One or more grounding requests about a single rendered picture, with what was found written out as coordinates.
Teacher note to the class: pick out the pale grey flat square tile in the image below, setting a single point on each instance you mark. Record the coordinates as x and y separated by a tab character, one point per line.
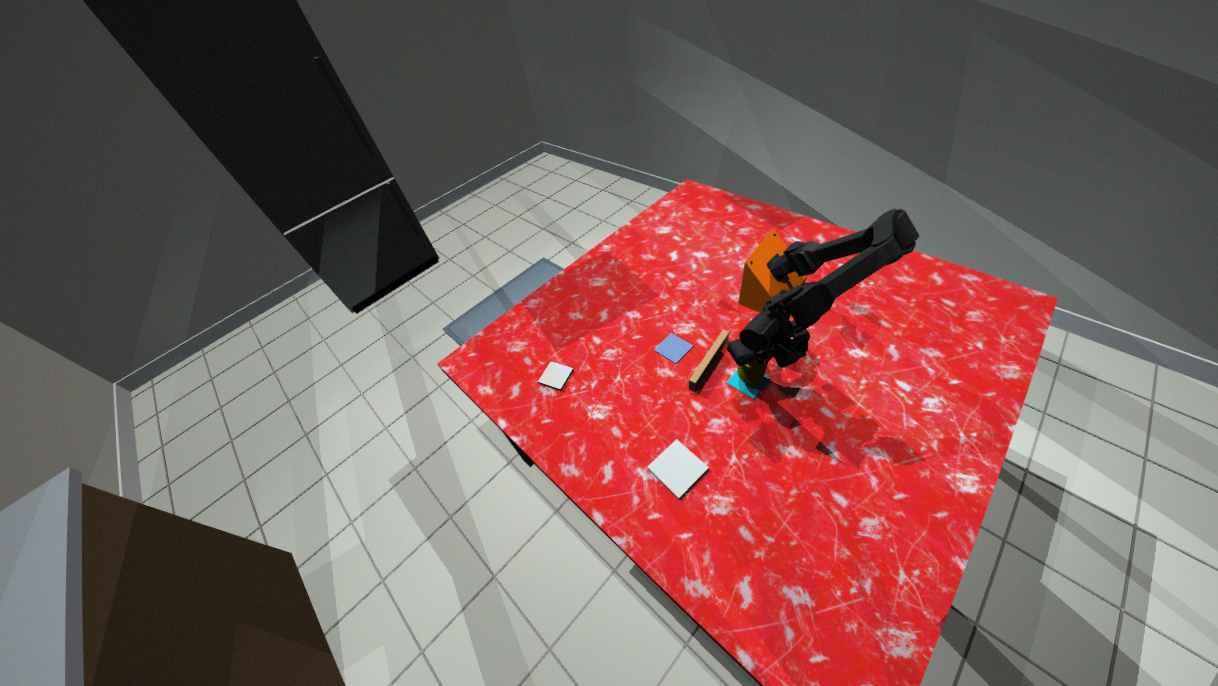
678	468

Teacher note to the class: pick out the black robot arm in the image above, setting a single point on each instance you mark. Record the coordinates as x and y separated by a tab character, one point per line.
883	243

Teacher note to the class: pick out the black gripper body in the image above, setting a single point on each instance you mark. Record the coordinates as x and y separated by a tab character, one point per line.
741	355

